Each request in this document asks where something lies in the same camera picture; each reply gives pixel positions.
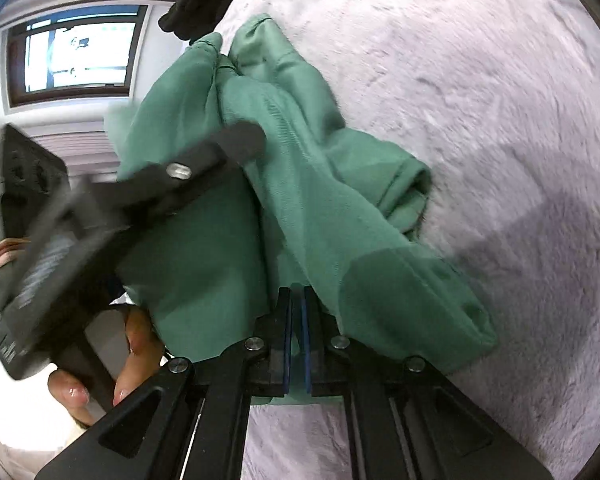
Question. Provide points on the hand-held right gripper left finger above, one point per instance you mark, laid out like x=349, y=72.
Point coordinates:
x=286, y=345

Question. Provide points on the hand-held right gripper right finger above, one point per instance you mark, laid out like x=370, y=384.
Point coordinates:
x=308, y=345

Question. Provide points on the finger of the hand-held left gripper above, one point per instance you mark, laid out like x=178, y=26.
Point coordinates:
x=195, y=170

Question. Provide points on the green work jacket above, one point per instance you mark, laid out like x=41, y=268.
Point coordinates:
x=330, y=200

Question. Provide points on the person's left hand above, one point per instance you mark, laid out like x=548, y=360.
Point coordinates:
x=142, y=345

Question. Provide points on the black garment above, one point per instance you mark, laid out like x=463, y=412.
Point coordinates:
x=200, y=5

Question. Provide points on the dark framed window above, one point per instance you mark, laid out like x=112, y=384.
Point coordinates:
x=75, y=50

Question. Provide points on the grey plush blanket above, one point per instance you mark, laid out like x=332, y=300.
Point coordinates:
x=480, y=85

